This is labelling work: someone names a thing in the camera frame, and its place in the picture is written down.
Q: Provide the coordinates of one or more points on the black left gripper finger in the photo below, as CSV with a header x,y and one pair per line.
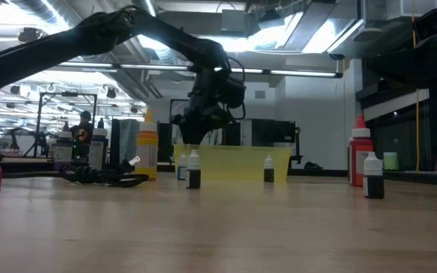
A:
x,y
205,134
189,134

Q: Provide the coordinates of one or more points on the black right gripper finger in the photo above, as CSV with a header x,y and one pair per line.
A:
x,y
404,60

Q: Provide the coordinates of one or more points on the small white-capped dye bottle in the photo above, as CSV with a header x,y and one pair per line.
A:
x,y
268,170
374,182
193,172
181,168

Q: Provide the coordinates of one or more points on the large yellow dye bottle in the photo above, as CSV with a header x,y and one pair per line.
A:
x,y
147,151

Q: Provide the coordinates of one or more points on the large blue-capped dye bottle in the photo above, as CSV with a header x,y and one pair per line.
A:
x,y
98,149

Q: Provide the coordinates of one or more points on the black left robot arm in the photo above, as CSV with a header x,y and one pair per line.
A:
x,y
25,60

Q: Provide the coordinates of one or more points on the translucent yellow plastic bin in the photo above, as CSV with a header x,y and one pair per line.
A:
x,y
233,163

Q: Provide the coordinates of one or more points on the black cabinet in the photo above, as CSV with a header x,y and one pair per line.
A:
x,y
268,132

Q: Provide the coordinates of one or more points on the gray covered cabinet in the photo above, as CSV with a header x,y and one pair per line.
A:
x,y
125,140

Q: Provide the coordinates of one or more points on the long LED light bar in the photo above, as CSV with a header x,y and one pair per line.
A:
x,y
302,73

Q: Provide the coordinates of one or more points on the pale green plastic jar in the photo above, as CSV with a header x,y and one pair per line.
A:
x,y
391,161

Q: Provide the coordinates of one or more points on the person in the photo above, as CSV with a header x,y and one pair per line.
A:
x,y
82,132

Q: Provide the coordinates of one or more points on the small black mouse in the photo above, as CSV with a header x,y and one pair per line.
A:
x,y
312,166

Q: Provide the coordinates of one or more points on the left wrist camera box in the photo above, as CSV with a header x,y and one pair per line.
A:
x,y
233,93

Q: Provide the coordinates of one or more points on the black aluminium rig frame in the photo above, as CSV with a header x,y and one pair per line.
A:
x,y
68,94
178,100

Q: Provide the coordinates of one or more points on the black aluminium table frame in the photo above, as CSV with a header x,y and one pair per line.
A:
x,y
324,173

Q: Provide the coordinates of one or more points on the ceiling dome camera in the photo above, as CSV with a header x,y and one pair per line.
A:
x,y
31,35

